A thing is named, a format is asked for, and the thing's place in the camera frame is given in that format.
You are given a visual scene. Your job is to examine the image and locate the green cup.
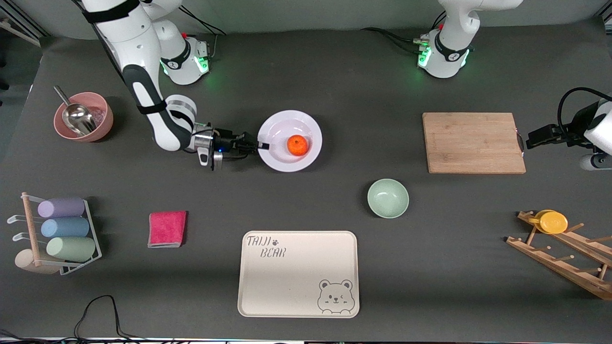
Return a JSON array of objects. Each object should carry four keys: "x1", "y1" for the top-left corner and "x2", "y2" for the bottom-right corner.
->
[{"x1": 46, "y1": 236, "x2": 96, "y2": 262}]

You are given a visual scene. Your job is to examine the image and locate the white round plate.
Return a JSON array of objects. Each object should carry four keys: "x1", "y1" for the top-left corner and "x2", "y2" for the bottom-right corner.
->
[{"x1": 257, "y1": 110, "x2": 323, "y2": 172}]

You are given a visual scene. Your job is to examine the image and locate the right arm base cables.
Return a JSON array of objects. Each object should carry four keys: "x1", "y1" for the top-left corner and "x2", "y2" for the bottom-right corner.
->
[{"x1": 179, "y1": 6, "x2": 228, "y2": 61}]

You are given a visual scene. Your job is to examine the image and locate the blue cup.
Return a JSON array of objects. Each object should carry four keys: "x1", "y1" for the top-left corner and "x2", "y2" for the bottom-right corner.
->
[{"x1": 41, "y1": 217, "x2": 90, "y2": 238}]

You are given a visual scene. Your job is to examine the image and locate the orange fruit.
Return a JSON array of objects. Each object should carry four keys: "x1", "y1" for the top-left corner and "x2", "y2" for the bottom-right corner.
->
[{"x1": 287, "y1": 135, "x2": 309, "y2": 157}]

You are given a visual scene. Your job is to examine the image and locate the wooden cutting board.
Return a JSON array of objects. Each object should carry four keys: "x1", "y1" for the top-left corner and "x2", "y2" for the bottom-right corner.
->
[{"x1": 422, "y1": 112, "x2": 526, "y2": 174}]

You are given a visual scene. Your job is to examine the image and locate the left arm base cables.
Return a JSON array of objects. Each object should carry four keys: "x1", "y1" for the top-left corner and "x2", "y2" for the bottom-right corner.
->
[{"x1": 361, "y1": 11, "x2": 448, "y2": 54}]

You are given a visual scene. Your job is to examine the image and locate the yellow cup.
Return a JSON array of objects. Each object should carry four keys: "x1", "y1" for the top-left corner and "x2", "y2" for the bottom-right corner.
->
[{"x1": 528, "y1": 210, "x2": 568, "y2": 235}]

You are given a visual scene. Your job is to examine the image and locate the black cable at table edge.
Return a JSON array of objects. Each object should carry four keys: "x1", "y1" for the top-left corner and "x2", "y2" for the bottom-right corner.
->
[{"x1": 0, "y1": 295, "x2": 192, "y2": 344}]

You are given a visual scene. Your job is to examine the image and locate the metal scoop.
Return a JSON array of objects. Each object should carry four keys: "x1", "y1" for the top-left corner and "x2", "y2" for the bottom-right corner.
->
[{"x1": 54, "y1": 86, "x2": 97, "y2": 136}]

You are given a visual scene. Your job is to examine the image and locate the purple cup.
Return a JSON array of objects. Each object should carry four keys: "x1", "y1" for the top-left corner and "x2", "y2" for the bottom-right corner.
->
[{"x1": 38, "y1": 197, "x2": 86, "y2": 219}]

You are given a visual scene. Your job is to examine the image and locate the light green bowl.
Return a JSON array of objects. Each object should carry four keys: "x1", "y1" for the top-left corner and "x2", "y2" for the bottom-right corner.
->
[{"x1": 367, "y1": 179, "x2": 410, "y2": 219}]

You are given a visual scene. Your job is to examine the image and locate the pink bowl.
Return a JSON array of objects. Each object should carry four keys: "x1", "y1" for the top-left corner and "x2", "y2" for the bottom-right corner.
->
[{"x1": 54, "y1": 92, "x2": 114, "y2": 143}]

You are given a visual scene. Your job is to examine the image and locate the wooden peg drying rack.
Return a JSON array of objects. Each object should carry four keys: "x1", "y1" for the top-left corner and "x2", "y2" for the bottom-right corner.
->
[{"x1": 506, "y1": 211, "x2": 612, "y2": 301}]

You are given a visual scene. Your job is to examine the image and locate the pink folded cloth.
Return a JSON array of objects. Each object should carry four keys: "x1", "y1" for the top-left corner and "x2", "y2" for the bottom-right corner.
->
[{"x1": 148, "y1": 211, "x2": 187, "y2": 248}]

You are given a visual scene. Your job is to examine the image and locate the beige bear print tray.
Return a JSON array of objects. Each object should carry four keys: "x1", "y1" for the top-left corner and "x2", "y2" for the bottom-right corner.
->
[{"x1": 238, "y1": 231, "x2": 360, "y2": 318}]

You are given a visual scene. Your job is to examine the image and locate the beige cup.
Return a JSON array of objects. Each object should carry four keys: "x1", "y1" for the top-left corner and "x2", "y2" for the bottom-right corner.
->
[{"x1": 14, "y1": 248, "x2": 63, "y2": 275}]

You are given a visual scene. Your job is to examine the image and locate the metal frame strut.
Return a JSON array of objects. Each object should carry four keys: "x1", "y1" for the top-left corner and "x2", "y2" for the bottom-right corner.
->
[{"x1": 0, "y1": 17, "x2": 48, "y2": 47}]

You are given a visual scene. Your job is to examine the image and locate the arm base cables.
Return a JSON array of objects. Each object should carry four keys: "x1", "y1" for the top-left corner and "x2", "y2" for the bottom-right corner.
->
[
  {"x1": 361, "y1": 11, "x2": 448, "y2": 54},
  {"x1": 179, "y1": 6, "x2": 228, "y2": 61}
]

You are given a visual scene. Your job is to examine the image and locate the white wire cup rack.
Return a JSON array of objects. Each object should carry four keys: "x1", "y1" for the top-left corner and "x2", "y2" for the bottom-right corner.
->
[{"x1": 7, "y1": 192, "x2": 102, "y2": 276}]

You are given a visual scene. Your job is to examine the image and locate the dark grey table cloth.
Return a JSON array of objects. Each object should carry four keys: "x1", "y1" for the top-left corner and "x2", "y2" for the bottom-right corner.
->
[{"x1": 0, "y1": 19, "x2": 612, "y2": 341}]

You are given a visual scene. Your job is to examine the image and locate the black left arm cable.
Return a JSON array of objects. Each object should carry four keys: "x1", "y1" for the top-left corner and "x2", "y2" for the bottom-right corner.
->
[{"x1": 557, "y1": 87, "x2": 612, "y2": 137}]

